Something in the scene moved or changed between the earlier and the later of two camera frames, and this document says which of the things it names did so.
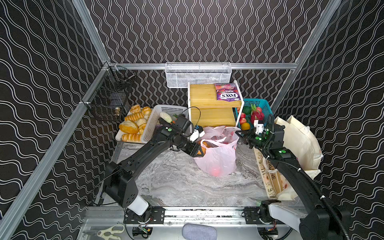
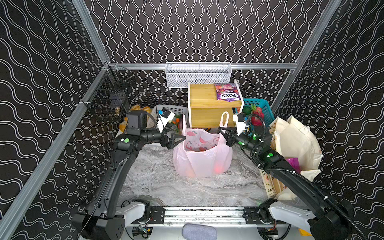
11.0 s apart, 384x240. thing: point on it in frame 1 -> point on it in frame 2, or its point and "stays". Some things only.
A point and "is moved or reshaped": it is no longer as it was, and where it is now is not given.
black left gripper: [193, 148] -> [166, 139]
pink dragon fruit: [256, 113] stays
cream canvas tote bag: [302, 142] stays
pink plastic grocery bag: [220, 145] is moved or reshaped
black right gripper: [245, 137] -> [233, 139]
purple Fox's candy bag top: [227, 92] stays
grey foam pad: [196, 231] stays
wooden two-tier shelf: [204, 110] stays
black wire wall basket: [110, 100] stays
